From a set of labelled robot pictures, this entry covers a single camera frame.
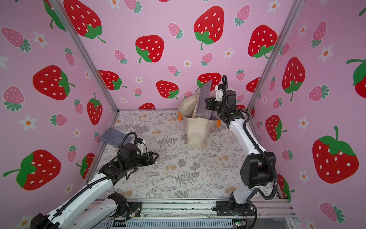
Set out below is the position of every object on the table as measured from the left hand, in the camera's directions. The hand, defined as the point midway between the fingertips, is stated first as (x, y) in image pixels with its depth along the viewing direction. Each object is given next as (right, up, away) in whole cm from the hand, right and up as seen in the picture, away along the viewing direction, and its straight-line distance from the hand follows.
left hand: (155, 155), depth 79 cm
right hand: (+27, +32, +1) cm, 41 cm away
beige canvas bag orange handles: (+24, +16, +10) cm, 31 cm away
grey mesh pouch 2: (-36, +8, +25) cm, 45 cm away
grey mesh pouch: (+29, +36, +13) cm, 48 cm away
